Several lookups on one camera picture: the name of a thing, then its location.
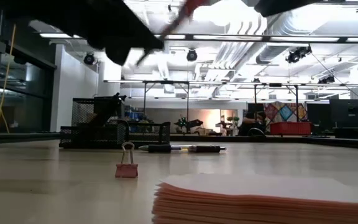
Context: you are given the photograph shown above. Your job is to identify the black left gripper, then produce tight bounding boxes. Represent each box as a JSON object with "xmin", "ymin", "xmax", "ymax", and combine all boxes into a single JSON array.
[{"xmin": 0, "ymin": 0, "xmax": 164, "ymax": 65}]

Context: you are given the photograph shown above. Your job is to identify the red handled scissors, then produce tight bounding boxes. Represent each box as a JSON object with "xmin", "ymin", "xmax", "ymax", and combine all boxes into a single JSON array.
[{"xmin": 135, "ymin": 0, "xmax": 213, "ymax": 67}]

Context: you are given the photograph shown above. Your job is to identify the black mesh desk organizer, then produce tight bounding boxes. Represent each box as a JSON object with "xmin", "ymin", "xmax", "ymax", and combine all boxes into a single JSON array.
[{"xmin": 58, "ymin": 95, "xmax": 172, "ymax": 149}]

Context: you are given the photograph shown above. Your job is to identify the small binder clip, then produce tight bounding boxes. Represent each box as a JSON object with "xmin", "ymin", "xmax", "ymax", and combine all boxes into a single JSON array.
[{"xmin": 114, "ymin": 141, "xmax": 139, "ymax": 179}]

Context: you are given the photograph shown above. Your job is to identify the clear pen with black grip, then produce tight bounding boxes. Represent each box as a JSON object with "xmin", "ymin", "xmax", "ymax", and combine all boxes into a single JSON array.
[{"xmin": 137, "ymin": 144, "xmax": 227, "ymax": 154}]

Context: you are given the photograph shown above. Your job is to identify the pink sticky note pad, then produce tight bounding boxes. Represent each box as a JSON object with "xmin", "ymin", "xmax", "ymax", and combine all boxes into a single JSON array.
[{"xmin": 152, "ymin": 172, "xmax": 358, "ymax": 224}]

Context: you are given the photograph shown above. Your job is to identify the black ceiling spotlight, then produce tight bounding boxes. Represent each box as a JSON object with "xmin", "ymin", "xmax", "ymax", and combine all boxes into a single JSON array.
[
  {"xmin": 186, "ymin": 49, "xmax": 198, "ymax": 63},
  {"xmin": 83, "ymin": 52, "xmax": 96, "ymax": 66}
]

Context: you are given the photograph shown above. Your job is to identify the black stage light cluster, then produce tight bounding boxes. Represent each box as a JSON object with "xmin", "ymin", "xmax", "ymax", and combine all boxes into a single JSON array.
[
  {"xmin": 285, "ymin": 45, "xmax": 313, "ymax": 64},
  {"xmin": 318, "ymin": 74, "xmax": 336, "ymax": 84}
]

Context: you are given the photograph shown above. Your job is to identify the blue storage boxes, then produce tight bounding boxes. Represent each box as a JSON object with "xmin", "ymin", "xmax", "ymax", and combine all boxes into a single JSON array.
[{"xmin": 124, "ymin": 107, "xmax": 143, "ymax": 121}]

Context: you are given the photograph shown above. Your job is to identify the colourful patchwork quilt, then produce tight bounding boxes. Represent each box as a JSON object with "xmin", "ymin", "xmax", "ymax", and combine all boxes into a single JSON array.
[{"xmin": 264, "ymin": 101, "xmax": 308, "ymax": 123}]

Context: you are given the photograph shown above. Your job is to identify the person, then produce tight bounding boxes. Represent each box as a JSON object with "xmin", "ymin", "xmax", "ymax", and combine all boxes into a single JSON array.
[{"xmin": 237, "ymin": 111, "xmax": 267, "ymax": 137}]

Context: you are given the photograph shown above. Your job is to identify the red storage bin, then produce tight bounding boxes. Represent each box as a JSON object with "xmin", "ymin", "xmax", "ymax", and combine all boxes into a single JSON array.
[{"xmin": 268, "ymin": 121, "xmax": 313, "ymax": 136}]

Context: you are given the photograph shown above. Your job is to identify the dark monitor bank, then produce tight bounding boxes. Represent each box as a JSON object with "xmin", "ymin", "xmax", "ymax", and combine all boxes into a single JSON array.
[{"xmin": 306, "ymin": 98, "xmax": 358, "ymax": 131}]

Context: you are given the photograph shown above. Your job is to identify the black metal frame stand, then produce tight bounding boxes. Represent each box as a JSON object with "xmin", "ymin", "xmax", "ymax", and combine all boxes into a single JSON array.
[
  {"xmin": 252, "ymin": 82, "xmax": 300, "ymax": 123},
  {"xmin": 142, "ymin": 80, "xmax": 191, "ymax": 127}
]

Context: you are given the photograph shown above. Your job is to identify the black aluminium table frame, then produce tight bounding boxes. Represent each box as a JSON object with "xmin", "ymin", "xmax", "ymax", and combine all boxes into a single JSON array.
[{"xmin": 0, "ymin": 133, "xmax": 358, "ymax": 150}]

